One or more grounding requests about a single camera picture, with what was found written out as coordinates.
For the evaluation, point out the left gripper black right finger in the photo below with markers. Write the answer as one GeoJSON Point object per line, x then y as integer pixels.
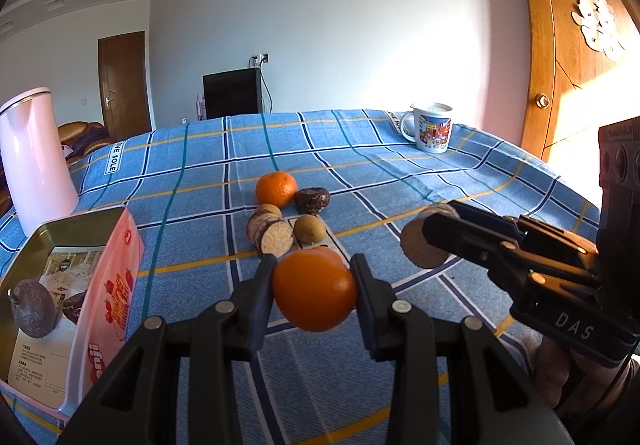
{"type": "Point", "coordinates": [490, 400]}

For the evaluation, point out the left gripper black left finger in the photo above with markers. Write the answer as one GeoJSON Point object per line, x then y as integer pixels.
{"type": "Point", "coordinates": [135, 400]}

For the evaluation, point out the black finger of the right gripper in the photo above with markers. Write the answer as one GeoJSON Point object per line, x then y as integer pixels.
{"type": "Point", "coordinates": [525, 276]}
{"type": "Point", "coordinates": [531, 234]}

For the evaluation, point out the orange smooth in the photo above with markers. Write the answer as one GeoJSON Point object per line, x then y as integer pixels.
{"type": "Point", "coordinates": [313, 292]}

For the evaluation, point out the orange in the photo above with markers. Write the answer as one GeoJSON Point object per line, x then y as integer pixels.
{"type": "Point", "coordinates": [331, 253]}

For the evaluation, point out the green kiwi front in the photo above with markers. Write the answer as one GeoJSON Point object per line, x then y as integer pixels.
{"type": "Point", "coordinates": [309, 229]}

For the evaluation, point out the green kiwi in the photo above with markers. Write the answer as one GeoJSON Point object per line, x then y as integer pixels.
{"type": "Point", "coordinates": [270, 208]}
{"type": "Point", "coordinates": [309, 229]}

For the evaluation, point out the orange textured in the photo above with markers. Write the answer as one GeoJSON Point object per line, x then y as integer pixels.
{"type": "Point", "coordinates": [276, 188]}

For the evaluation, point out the green kiwi back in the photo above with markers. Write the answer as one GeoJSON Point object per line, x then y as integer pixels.
{"type": "Point", "coordinates": [270, 208]}

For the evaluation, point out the person right hand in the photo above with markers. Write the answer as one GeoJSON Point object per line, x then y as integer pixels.
{"type": "Point", "coordinates": [572, 383]}

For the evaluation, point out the pink metal tin box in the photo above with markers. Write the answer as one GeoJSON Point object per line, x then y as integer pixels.
{"type": "Point", "coordinates": [103, 320]}

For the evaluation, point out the printed paper liner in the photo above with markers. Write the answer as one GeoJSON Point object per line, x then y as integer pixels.
{"type": "Point", "coordinates": [38, 367]}

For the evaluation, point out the white printed mug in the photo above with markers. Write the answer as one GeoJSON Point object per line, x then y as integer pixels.
{"type": "Point", "coordinates": [428, 127]}

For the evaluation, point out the orange wooden door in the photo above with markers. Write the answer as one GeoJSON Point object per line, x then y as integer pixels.
{"type": "Point", "coordinates": [561, 61]}

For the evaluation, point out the pink electric kettle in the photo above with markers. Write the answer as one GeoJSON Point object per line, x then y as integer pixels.
{"type": "Point", "coordinates": [33, 162]}

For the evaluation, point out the brown leather armchair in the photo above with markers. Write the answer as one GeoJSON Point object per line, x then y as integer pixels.
{"type": "Point", "coordinates": [80, 138]}

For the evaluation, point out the black television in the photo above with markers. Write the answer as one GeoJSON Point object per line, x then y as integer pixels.
{"type": "Point", "coordinates": [236, 92]}

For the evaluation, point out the brown wooden door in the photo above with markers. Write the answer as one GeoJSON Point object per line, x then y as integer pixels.
{"type": "Point", "coordinates": [122, 81]}

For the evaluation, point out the wall power socket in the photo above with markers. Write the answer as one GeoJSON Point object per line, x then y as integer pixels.
{"type": "Point", "coordinates": [262, 58]}

